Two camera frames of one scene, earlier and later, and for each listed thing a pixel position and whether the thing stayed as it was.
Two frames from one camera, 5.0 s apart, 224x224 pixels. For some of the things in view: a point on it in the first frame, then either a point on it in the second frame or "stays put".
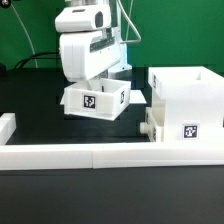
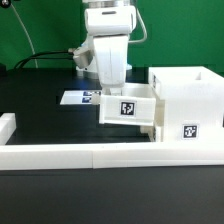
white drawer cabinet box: (194, 102) stays put
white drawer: (108, 102) to (137, 105)
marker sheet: (135, 97) to (78, 97)
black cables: (50, 52) stays put
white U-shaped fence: (18, 157) stays put
